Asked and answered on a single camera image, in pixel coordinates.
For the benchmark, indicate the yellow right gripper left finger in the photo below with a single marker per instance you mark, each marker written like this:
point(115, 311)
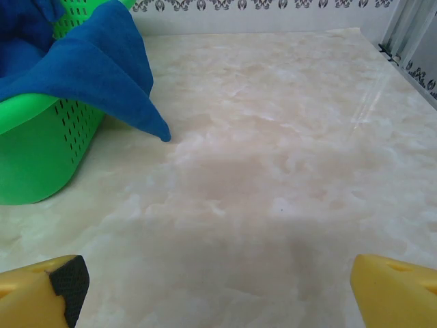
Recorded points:
point(24, 300)

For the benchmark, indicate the blue t-shirt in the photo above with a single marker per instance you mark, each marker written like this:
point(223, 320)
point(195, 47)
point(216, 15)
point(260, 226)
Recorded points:
point(92, 68)

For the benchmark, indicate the green plastic basket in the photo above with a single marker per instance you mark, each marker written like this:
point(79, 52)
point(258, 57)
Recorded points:
point(37, 153)

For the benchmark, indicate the aluminium frame post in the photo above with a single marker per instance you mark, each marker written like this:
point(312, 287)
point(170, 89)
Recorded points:
point(406, 27)

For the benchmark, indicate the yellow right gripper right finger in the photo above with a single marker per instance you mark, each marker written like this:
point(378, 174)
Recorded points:
point(399, 300)

